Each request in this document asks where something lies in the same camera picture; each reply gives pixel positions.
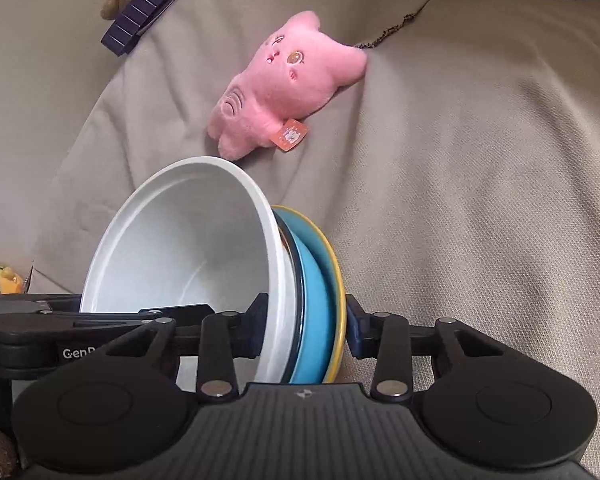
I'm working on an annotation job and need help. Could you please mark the white plastic bowl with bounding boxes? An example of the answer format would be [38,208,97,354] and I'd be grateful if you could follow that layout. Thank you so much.
[80,156,297,385]

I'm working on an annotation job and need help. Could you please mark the pink plush toy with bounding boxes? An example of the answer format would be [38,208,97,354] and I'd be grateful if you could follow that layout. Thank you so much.
[207,11,367,160]

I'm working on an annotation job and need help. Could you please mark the beige sofa cover cloth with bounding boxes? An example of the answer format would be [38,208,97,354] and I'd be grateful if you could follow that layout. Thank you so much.
[0,0,600,477]

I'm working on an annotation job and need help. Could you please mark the blue bowl black rim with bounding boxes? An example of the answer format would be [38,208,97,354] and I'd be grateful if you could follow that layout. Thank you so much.
[274,209,336,384]

